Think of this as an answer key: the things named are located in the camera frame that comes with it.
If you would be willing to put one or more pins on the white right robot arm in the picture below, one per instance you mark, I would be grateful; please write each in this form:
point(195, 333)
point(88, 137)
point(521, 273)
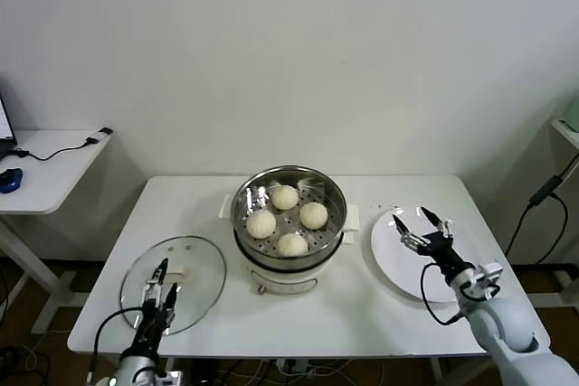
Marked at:
point(506, 322)

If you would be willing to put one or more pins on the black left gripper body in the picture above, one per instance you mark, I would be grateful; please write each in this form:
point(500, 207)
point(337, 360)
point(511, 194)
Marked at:
point(151, 327)

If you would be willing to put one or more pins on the steel perforated steamer basket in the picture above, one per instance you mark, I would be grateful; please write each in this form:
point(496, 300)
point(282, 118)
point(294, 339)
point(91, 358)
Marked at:
point(332, 232)

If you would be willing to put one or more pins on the white round plate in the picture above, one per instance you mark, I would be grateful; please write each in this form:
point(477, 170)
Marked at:
point(393, 264)

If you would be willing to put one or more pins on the blue computer mouse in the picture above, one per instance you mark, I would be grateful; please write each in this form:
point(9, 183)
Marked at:
point(10, 179)

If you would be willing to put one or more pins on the white power strip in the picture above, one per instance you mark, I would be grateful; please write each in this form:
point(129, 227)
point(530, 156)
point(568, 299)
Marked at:
point(296, 367)

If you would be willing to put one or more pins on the white side desk with laptop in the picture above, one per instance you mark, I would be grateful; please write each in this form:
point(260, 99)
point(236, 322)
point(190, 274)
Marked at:
point(54, 178)

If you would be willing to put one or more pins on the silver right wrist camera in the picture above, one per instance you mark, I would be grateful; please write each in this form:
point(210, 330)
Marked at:
point(486, 277)

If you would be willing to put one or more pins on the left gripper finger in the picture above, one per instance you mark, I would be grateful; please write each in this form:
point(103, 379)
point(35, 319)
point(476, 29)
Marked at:
point(171, 302)
point(156, 284)

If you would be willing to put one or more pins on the black laptop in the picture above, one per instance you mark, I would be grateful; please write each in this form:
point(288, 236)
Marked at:
point(4, 124)

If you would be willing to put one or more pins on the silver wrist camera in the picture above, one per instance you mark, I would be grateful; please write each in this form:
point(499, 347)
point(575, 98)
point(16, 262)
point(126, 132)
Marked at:
point(486, 277)
point(172, 378)

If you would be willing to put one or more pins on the white steamed baozi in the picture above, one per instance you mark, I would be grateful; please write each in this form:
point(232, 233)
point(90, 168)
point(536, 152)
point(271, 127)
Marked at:
point(261, 223)
point(292, 245)
point(285, 197)
point(314, 215)

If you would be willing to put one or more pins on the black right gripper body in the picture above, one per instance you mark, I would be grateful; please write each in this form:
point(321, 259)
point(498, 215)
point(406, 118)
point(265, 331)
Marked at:
point(445, 255)

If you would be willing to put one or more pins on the stainless steel steamer pot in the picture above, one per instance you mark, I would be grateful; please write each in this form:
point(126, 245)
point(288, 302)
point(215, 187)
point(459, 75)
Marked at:
point(289, 279)

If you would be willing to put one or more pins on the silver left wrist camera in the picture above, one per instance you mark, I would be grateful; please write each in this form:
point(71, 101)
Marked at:
point(172, 378)

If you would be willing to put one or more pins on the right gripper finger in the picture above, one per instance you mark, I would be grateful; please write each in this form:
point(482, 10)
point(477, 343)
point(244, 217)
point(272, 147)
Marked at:
point(409, 240)
point(444, 228)

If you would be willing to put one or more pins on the pale green object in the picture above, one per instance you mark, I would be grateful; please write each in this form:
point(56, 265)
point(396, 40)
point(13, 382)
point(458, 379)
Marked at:
point(574, 115)

